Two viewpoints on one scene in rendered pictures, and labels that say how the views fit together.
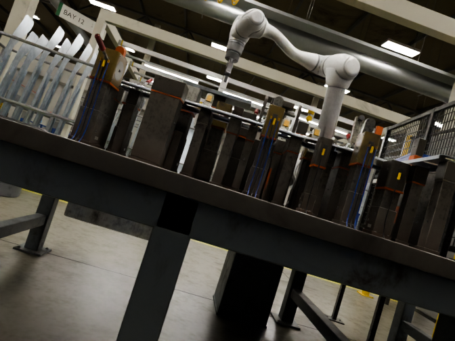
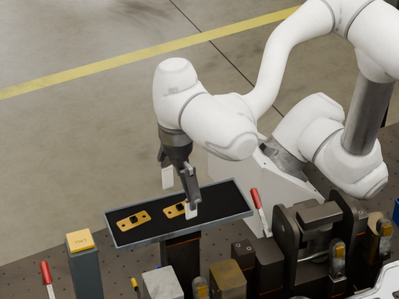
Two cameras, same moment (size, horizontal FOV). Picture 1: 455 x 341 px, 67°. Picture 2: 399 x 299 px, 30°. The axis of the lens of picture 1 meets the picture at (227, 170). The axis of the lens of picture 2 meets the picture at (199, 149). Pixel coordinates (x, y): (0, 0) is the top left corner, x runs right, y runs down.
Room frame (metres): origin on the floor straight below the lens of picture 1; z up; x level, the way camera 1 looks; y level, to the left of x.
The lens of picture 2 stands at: (0.52, 0.61, 2.54)
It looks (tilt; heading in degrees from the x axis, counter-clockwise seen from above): 41 degrees down; 339
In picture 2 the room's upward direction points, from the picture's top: 1 degrees counter-clockwise
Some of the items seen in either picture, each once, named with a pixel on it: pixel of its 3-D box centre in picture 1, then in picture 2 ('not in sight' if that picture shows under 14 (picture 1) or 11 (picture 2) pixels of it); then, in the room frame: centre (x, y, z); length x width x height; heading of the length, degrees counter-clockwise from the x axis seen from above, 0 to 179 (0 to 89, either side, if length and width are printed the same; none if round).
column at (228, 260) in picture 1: (253, 260); not in sight; (2.18, -0.33, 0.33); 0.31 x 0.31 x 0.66; 5
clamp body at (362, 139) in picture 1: (357, 180); not in sight; (1.23, -0.46, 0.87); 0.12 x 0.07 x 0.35; 178
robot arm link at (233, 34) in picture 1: (242, 29); (179, 93); (1.80, 0.16, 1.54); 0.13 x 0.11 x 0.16; 18
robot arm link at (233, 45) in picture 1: (234, 49); (176, 128); (1.81, 0.16, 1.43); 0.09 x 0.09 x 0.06
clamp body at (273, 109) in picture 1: (263, 152); not in sight; (1.27, -0.11, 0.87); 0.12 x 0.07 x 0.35; 178
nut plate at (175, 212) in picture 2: not in sight; (179, 207); (1.81, 0.16, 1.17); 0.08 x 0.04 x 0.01; 98
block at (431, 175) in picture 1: (432, 204); not in sight; (1.31, -0.79, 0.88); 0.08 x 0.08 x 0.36; 88
